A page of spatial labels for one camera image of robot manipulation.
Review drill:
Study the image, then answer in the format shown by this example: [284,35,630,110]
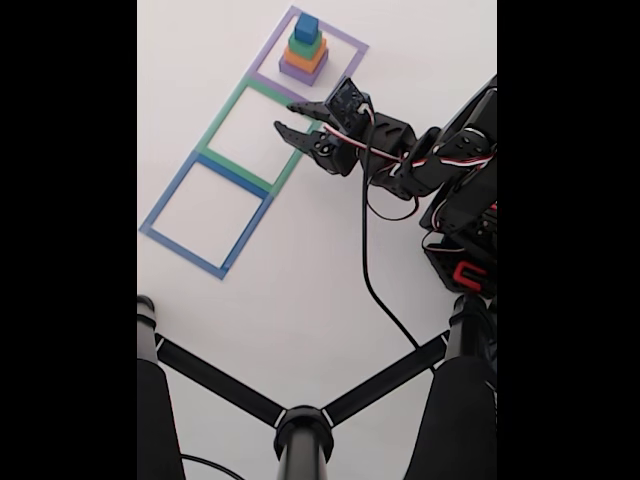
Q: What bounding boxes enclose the black gripper camera board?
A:
[323,76,374,136]

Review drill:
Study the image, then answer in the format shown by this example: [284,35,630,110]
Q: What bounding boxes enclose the black camera cable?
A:
[360,107,422,351]

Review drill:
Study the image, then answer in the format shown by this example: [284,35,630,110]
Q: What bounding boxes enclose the red table clamp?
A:
[452,260,489,291]

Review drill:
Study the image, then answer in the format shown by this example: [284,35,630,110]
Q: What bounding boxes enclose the green tape square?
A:
[194,74,324,196]

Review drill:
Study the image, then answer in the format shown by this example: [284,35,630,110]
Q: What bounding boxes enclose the black tripod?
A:
[137,294,498,480]

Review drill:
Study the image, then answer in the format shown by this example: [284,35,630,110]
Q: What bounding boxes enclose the small blue cube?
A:
[293,13,320,44]

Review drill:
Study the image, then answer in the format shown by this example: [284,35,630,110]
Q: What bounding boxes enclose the orange cube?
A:
[283,47,329,75]

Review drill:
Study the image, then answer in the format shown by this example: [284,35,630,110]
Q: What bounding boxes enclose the green cube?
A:
[288,33,327,59]

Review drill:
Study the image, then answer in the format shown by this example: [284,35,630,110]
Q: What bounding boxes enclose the red white servo wire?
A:
[323,124,420,222]

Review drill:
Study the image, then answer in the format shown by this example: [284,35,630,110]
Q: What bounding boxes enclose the blue tape square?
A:
[138,149,275,281]

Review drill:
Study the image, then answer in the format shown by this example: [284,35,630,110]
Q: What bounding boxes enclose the purple tape square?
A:
[248,4,370,119]

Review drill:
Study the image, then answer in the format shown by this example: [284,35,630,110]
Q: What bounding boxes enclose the large purple cube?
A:
[278,49,330,88]

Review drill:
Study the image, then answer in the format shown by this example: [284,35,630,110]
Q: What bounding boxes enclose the thin black cable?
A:
[179,453,246,480]

